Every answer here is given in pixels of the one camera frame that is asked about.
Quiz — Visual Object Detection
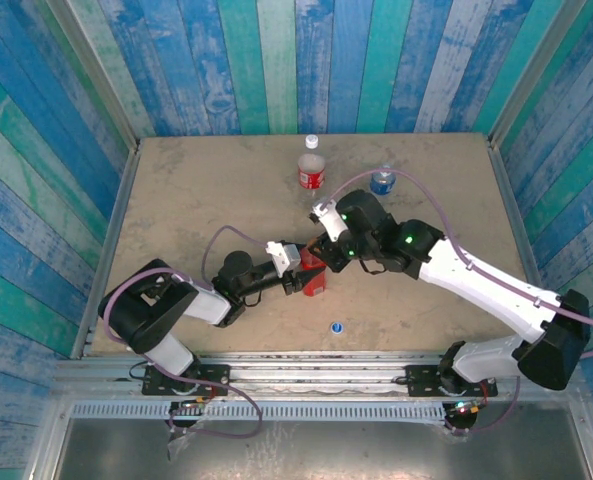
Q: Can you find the red drink bottle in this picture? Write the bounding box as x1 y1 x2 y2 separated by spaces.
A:
298 243 329 298

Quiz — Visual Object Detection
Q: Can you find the blue label water bottle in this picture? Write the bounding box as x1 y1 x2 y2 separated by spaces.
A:
369 162 396 197

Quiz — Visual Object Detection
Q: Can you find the clear bottle red label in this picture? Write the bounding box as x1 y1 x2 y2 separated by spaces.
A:
296 133 328 193

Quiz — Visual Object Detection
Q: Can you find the left controller board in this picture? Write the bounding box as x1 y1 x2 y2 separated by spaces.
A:
169 397 213 416

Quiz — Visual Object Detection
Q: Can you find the controller board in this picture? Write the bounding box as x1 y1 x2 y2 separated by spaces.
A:
445 397 488 416
169 397 213 416

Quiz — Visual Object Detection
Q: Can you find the grey metal base sheet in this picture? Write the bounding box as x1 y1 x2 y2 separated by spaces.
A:
55 418 590 480

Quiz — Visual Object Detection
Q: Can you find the right controller board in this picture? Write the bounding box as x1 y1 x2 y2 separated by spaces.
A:
445 397 488 416

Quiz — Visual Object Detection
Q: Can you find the aluminium frame rail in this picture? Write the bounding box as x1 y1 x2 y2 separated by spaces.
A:
53 351 587 403

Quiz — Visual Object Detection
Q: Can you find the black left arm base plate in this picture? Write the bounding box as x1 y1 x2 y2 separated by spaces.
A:
141 363 231 398

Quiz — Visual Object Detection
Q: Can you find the white slotted cable duct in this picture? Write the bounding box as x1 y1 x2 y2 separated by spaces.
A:
69 400 448 422

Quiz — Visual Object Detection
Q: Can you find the aluminium table side rail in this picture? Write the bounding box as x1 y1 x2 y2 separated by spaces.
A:
486 139 563 349
69 142 143 360

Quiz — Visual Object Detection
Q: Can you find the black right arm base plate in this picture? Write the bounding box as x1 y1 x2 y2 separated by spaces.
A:
404 364 498 399

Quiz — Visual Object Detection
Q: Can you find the aluminium corner post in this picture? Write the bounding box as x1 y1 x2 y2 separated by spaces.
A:
45 0 142 151
486 0 593 146

